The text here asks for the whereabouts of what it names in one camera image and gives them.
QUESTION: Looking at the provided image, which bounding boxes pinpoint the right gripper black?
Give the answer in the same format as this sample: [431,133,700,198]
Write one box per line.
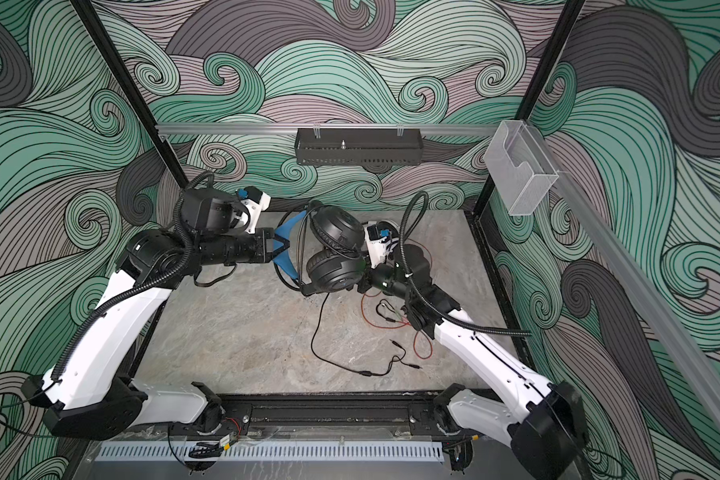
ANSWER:
[334,248,421,304]

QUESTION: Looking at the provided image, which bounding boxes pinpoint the black blue headphones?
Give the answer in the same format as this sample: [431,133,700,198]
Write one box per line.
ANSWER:
[273,200,367,297]

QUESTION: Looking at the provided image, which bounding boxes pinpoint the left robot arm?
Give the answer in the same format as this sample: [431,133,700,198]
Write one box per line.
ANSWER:
[22,187,275,440]

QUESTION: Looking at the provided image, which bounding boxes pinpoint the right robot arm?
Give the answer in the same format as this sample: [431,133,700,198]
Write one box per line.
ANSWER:
[360,240,588,479]

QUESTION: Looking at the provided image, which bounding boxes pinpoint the black perforated metal tray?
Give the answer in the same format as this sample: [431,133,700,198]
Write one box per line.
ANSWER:
[294,128,424,170]

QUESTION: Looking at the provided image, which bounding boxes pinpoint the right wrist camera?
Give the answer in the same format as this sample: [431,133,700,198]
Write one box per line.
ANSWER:
[364,220,400,269]

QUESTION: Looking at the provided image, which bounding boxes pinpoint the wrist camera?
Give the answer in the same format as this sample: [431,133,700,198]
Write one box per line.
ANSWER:
[237,186,271,234]
[364,220,400,269]

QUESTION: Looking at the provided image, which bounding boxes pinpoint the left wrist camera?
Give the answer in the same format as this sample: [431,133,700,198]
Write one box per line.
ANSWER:
[237,186,271,234]

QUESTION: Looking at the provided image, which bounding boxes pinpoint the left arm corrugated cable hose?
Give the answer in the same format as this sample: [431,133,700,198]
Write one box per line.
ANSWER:
[50,171,216,382]

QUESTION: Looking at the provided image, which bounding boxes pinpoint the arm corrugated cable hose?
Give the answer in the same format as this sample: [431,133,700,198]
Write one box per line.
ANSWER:
[398,190,532,338]
[50,171,216,382]

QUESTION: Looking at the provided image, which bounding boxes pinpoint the right arm corrugated cable hose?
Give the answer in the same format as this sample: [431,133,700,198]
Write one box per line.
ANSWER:
[398,190,532,338]

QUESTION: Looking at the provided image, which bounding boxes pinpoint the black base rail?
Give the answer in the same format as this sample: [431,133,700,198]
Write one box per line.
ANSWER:
[220,391,446,435]

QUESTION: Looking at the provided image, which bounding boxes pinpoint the aluminium rail back wall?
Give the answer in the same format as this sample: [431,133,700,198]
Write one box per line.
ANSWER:
[155,122,500,138]

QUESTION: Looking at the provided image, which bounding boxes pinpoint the aluminium rail wall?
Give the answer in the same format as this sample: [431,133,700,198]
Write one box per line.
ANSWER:
[521,122,720,431]
[155,122,500,138]

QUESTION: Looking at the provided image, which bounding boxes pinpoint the clear plastic wall bin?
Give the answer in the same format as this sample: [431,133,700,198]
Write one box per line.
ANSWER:
[483,120,559,216]

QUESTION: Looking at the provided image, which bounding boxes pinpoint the white slotted cable duct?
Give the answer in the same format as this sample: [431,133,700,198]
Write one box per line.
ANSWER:
[95,440,445,463]

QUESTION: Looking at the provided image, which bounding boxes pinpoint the black frame post left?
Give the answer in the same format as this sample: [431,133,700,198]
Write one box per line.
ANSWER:
[71,1,188,225]

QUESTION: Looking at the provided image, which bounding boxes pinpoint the black frame post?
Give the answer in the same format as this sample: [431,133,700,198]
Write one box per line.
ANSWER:
[473,1,585,218]
[71,1,188,225]

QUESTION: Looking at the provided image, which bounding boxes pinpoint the black frame post right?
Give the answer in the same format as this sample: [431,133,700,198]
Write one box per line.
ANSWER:
[473,1,585,218]

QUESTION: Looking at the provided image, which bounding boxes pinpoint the aluminium rail right wall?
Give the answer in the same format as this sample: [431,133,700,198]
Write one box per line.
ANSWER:
[521,122,720,431]

